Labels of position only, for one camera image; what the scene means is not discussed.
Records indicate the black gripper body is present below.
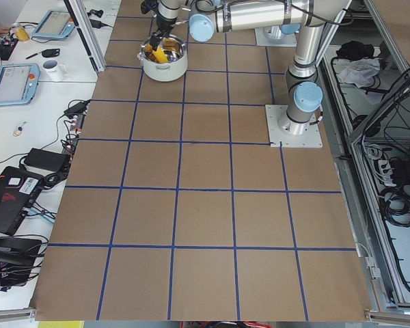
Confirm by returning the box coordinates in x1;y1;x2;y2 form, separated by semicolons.
156;15;174;34

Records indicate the yellow corn cob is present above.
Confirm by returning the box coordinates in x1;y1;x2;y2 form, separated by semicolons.
152;47;169;64

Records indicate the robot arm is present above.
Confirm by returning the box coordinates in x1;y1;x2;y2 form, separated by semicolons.
141;0;349;135

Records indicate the pale green steel pot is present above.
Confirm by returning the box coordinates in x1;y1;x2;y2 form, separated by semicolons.
137;34;188;82

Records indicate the blue teach pendant far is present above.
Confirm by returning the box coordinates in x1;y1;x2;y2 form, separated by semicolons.
32;10;75;40

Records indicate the blue teach pendant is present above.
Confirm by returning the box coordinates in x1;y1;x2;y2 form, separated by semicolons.
32;10;75;40
0;63;40;107

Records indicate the white mug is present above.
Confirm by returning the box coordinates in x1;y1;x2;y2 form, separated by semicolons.
42;59;68;82

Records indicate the blue teach pendant near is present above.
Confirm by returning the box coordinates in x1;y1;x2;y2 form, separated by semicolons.
0;63;40;107

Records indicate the black power adapter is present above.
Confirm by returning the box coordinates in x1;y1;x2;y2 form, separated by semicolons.
24;148;70;172

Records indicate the black laptop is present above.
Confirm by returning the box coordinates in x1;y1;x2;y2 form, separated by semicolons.
0;166;43;236

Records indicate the aluminium frame post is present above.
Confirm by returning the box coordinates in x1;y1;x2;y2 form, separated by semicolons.
64;0;106;74

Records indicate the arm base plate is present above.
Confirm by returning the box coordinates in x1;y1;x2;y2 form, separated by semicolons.
265;105;323;148
255;26;297;48

